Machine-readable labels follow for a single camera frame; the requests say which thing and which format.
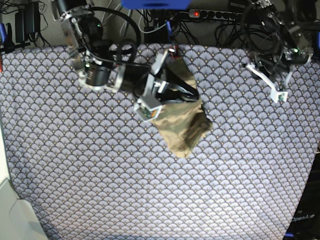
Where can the image-left robot arm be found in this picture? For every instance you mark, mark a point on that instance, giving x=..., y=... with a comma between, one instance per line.
x=100, y=68

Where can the red black table clamp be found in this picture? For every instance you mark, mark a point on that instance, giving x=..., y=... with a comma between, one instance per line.
x=174, y=52

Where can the black power strip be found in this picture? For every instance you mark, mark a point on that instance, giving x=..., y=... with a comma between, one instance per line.
x=214, y=15

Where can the white plastic bin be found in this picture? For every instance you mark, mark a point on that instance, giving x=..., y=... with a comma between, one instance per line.
x=18, y=220

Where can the image-right robot arm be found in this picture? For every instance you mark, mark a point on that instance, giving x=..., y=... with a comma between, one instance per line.
x=290, y=47

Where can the black OpenArm box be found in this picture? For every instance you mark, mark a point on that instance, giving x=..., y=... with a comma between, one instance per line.
x=305, y=224

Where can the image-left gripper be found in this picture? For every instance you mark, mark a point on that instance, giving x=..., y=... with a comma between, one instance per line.
x=153, y=85

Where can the blue fan-pattern table cloth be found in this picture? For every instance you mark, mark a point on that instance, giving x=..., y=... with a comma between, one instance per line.
x=92, y=170

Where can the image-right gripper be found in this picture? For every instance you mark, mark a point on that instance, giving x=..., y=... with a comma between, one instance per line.
x=279, y=66

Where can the camouflage T-shirt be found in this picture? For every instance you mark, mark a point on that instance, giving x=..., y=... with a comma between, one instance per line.
x=182, y=124

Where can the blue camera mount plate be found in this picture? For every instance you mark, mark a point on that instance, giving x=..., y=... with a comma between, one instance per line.
x=156, y=4

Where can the black power adapter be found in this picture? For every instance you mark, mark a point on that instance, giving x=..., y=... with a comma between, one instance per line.
x=27, y=23

